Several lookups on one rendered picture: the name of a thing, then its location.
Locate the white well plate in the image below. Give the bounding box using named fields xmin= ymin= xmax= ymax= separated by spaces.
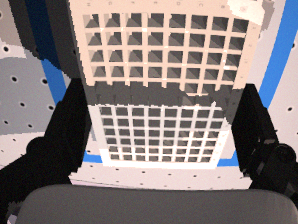
xmin=66 ymin=0 xmax=265 ymax=169

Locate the blue tape outline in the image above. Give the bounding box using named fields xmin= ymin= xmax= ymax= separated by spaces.
xmin=25 ymin=0 xmax=298 ymax=167

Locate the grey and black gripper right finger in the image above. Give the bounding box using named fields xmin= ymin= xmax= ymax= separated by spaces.
xmin=231 ymin=83 xmax=298 ymax=210

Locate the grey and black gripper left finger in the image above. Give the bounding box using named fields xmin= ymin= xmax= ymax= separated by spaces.
xmin=0 ymin=78 xmax=92 ymax=224

